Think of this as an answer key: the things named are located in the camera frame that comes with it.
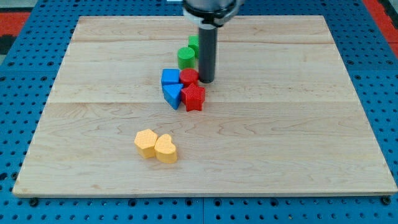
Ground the light wooden board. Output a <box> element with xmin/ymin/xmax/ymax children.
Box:
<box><xmin>12</xmin><ymin>16</ymin><xmax>397</xmax><ymax>198</ymax></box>

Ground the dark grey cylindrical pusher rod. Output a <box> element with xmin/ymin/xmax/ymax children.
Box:
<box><xmin>198</xmin><ymin>28</ymin><xmax>218</xmax><ymax>83</ymax></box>

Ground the yellow heart block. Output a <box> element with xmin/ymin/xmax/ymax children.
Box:
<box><xmin>154</xmin><ymin>134</ymin><xmax>178</xmax><ymax>164</ymax></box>

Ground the red star block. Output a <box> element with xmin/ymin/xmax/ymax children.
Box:
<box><xmin>181</xmin><ymin>83</ymin><xmax>206</xmax><ymax>111</ymax></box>

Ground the green cylinder block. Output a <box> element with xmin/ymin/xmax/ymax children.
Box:
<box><xmin>177</xmin><ymin>47</ymin><xmax>195</xmax><ymax>70</ymax></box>

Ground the green star block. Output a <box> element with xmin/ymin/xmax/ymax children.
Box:
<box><xmin>188</xmin><ymin>35</ymin><xmax>199</xmax><ymax>58</ymax></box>

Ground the blue cube block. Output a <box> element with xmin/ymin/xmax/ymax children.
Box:
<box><xmin>160</xmin><ymin>68</ymin><xmax>180</xmax><ymax>86</ymax></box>

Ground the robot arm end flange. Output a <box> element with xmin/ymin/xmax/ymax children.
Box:
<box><xmin>182</xmin><ymin>0</ymin><xmax>245</xmax><ymax>30</ymax></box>

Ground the red cylinder block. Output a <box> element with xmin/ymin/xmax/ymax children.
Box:
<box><xmin>179</xmin><ymin>68</ymin><xmax>199</xmax><ymax>87</ymax></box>

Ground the blue triangle block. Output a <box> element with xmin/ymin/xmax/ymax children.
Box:
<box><xmin>162</xmin><ymin>83</ymin><xmax>183</xmax><ymax>110</ymax></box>

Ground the yellow hexagon block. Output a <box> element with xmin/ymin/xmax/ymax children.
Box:
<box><xmin>134</xmin><ymin>129</ymin><xmax>158</xmax><ymax>159</ymax></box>

